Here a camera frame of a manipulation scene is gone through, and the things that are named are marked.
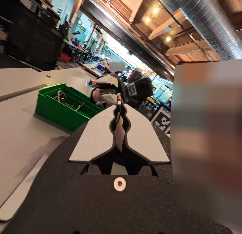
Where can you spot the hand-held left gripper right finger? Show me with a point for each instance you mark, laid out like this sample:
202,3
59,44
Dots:
143,141

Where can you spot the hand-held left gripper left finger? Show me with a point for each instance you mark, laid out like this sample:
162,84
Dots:
94,139

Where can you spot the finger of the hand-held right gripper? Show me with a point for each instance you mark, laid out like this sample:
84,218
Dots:
110,98
109,79

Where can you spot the small white blue device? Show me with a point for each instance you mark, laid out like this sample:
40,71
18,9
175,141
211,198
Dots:
88,83

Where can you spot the green plastic bin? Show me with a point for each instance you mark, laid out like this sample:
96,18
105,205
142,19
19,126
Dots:
60,111

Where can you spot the person's right hand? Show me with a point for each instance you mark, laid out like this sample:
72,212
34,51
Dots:
96,96

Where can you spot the background work table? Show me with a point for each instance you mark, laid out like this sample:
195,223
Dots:
90,67

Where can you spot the black white fiducial tag board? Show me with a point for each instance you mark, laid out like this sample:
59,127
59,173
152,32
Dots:
160,122

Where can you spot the red plastic bin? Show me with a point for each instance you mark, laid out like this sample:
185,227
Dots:
65,57

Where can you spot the round ceiling lamp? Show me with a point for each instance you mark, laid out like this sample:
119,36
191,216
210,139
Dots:
155,10
168,39
147,20

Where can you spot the white ceiling sensor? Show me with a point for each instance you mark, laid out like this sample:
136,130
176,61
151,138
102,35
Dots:
167,28

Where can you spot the large black cabinet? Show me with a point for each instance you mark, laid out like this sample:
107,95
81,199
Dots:
34,39

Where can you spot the large silver ceiling duct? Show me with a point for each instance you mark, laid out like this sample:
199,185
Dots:
208,20

